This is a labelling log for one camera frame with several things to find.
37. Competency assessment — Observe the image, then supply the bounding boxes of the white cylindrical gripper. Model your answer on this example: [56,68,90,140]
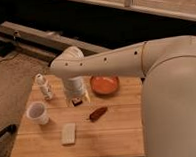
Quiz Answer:
[63,76,91,103]

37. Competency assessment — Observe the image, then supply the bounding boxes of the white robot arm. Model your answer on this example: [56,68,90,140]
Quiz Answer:
[50,35,196,157]

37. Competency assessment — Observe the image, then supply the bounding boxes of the white ceramic cup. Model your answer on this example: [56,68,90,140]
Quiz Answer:
[25,102,49,125]

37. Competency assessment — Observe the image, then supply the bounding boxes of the dark brown rectangular bar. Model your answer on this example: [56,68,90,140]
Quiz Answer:
[72,98,83,106]

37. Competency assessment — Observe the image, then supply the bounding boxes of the orange bowl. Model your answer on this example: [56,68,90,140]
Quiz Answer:
[90,76,119,95]

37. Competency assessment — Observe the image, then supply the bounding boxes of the wooden table board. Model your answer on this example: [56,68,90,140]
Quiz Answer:
[10,75,144,157]

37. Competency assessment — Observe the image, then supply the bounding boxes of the white plastic bottle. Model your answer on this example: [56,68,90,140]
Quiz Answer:
[35,73,53,100]

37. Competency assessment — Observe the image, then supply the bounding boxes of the white rectangular sponge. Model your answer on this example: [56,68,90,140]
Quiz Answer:
[61,123,76,145]

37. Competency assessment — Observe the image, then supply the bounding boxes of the long wooden beam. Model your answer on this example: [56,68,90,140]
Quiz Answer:
[0,21,109,53]

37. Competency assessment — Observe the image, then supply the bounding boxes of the black cable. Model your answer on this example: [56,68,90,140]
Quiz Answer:
[0,51,22,74]

